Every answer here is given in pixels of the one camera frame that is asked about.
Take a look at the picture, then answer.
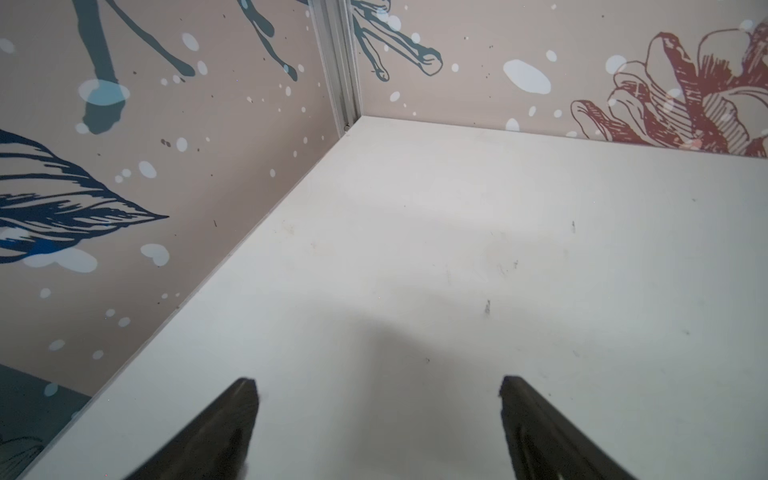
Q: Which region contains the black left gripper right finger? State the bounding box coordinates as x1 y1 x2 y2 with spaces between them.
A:
499 376 633 480

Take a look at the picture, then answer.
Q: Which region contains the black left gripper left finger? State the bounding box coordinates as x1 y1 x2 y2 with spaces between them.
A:
127 378 259 480

